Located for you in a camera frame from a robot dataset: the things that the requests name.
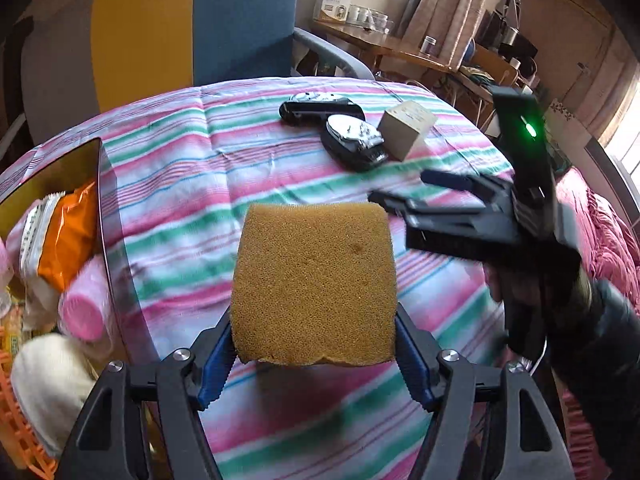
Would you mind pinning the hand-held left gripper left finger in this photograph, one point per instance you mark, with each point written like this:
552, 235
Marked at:
215, 370

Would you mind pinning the wooden side table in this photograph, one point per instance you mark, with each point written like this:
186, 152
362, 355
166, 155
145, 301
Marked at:
380, 45

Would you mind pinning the wooden chair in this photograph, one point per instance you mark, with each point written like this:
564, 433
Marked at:
492, 62

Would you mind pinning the pink quilt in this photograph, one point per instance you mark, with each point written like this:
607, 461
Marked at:
605, 240

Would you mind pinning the pale yellow sponge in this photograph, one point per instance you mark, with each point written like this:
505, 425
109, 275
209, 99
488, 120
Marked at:
50, 385

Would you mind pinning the cluttered shelf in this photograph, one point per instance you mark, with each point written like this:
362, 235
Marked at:
515, 45

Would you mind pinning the person's right hand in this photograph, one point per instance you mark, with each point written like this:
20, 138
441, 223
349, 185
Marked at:
496, 285

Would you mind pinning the row of white jars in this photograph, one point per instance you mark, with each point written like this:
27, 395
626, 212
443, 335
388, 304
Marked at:
370, 16

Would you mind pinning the large yellow sponge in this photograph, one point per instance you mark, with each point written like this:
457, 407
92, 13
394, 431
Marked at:
315, 280

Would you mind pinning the gold tin container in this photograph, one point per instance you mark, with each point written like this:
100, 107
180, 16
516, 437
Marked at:
50, 175

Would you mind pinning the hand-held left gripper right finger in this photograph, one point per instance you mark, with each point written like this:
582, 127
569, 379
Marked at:
412, 365

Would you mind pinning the grey yellow blue armchair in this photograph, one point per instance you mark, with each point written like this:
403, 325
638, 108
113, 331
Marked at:
240, 25

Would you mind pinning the orange white snack packet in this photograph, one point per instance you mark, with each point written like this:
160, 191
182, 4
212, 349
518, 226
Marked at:
65, 240

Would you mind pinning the white carton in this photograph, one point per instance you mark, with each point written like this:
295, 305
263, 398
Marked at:
334, 5

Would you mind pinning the orange plastic basket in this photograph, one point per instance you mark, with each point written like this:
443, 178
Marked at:
20, 435

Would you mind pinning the window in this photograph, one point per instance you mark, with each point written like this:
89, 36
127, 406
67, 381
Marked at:
630, 155

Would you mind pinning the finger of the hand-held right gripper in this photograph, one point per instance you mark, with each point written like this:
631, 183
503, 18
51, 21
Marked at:
400, 205
445, 179

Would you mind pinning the pink hair roller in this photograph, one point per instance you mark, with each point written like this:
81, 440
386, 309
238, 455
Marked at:
4, 260
82, 305

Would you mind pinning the small beige box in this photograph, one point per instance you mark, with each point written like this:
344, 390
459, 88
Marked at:
405, 130

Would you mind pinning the person's right forearm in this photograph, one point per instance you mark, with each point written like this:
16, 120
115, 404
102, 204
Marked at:
605, 340

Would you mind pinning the round black silver case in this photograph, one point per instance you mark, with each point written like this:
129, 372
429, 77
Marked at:
350, 135

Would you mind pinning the small dark lidded jar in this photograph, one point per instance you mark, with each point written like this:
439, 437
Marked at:
428, 46

